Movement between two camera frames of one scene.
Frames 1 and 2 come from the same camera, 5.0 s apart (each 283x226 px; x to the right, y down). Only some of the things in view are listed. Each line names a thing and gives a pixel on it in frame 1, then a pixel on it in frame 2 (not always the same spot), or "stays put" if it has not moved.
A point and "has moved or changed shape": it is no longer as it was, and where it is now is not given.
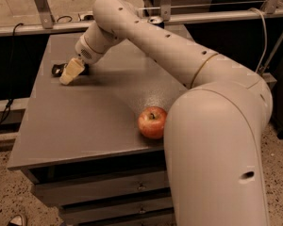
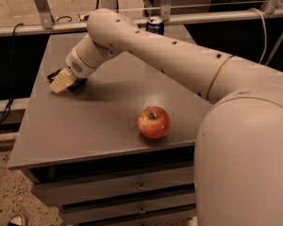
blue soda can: x=157 y=20 stays put
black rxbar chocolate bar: x=58 y=69 has moved or changed shape
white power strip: x=87 y=17 stays put
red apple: x=151 y=121 stays put
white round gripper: x=84 y=52 → x=74 y=64
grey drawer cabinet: x=80 y=145 stays put
